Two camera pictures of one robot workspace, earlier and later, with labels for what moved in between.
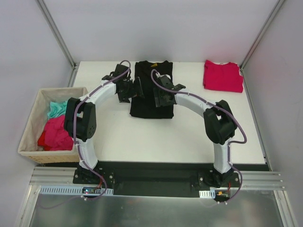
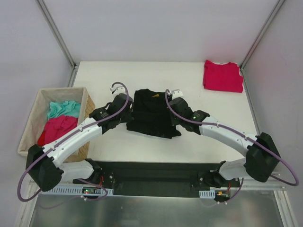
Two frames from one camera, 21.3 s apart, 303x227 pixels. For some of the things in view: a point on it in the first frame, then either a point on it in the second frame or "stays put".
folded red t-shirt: x=226 y=77 stays put
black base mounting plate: x=156 y=179 stays put
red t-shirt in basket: x=54 y=137 stays put
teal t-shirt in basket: x=57 y=109 stays put
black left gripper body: x=132 y=87 → x=128 y=109
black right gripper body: x=160 y=96 → x=173 y=107
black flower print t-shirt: x=146 y=108 → x=151 y=114
